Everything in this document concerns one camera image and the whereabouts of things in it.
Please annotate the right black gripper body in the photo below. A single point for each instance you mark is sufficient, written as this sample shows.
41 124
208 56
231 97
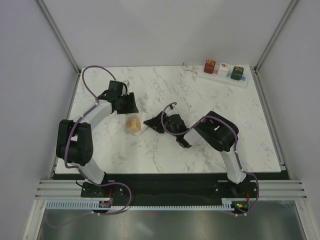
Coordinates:
166 124

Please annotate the white cube socket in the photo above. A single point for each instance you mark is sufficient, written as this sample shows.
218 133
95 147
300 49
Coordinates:
143 116

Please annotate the beige cube plug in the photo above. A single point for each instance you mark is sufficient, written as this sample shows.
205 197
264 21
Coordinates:
133 125

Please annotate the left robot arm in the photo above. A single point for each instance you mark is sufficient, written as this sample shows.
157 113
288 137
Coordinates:
75 140

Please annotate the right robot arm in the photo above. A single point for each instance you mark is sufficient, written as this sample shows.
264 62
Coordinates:
220 133

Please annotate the red cube plug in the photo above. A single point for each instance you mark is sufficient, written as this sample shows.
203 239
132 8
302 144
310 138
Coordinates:
209 66

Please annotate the white cube plug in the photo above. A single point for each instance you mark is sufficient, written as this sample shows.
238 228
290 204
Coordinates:
223 69

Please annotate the green cube plug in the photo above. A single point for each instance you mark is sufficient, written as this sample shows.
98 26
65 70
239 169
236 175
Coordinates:
237 73

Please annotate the white power strip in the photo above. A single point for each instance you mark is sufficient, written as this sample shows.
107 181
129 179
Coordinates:
242 83

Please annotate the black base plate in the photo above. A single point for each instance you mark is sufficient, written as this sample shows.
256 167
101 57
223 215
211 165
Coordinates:
170 189

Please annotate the white cable duct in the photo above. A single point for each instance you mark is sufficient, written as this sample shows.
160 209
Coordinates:
73 204

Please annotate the aluminium frame rail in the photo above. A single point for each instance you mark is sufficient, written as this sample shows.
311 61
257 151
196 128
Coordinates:
269 190

